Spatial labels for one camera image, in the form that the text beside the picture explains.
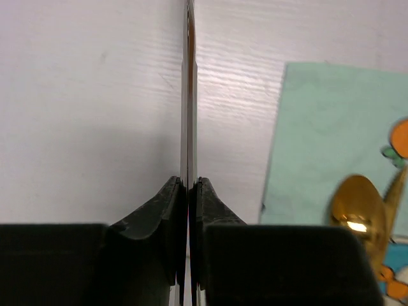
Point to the silver metal tongs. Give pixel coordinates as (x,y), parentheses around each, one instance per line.
(188,127)

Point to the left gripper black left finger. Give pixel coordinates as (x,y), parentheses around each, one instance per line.
(136,261)

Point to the gold knife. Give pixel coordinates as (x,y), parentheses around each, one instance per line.
(393,198)

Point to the green cartoon placemat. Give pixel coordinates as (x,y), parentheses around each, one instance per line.
(333,121)

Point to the gold spoon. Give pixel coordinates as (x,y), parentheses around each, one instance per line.
(358,206)

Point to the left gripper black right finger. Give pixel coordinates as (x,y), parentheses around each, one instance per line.
(236,263)

